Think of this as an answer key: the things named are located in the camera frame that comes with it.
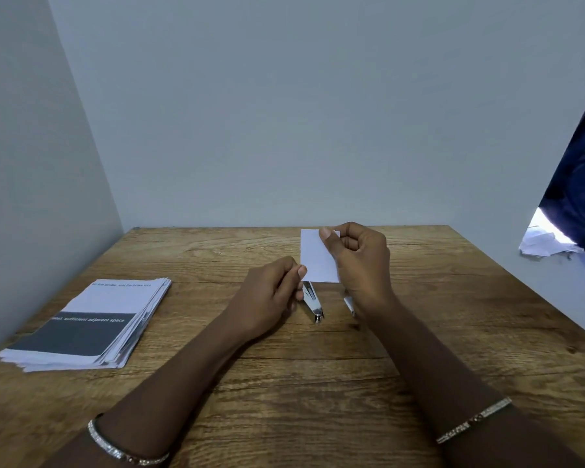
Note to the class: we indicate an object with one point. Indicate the small white paper slip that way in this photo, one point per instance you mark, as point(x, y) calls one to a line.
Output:
point(316, 258)

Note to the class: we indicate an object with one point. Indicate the stack of printed paper sheets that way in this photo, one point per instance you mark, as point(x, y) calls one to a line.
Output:
point(90, 326)

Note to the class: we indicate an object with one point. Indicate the crumpled white paper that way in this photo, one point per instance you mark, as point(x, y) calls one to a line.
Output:
point(546, 241)

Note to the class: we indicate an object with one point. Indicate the silver metal stapler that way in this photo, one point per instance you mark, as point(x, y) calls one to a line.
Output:
point(314, 303)

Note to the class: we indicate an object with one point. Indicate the dark blue cloth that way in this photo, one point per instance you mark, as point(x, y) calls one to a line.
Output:
point(580, 180)

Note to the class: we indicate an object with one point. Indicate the person's right forearm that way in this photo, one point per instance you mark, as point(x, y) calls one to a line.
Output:
point(448, 380)

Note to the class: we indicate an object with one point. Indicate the white pen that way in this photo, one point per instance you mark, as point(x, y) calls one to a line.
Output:
point(349, 305)

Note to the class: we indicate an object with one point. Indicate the person's right thumb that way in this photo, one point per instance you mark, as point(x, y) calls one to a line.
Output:
point(330, 246)

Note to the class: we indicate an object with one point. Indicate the person's left forearm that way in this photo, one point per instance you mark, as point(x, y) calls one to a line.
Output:
point(170, 385)

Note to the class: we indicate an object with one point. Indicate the person's left thumb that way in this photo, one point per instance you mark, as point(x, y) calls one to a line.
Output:
point(292, 282)

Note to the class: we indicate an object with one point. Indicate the person's right hand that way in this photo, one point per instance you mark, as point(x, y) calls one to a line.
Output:
point(368, 268)

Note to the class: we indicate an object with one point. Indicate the person's left hand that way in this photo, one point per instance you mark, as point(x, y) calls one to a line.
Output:
point(258, 302)

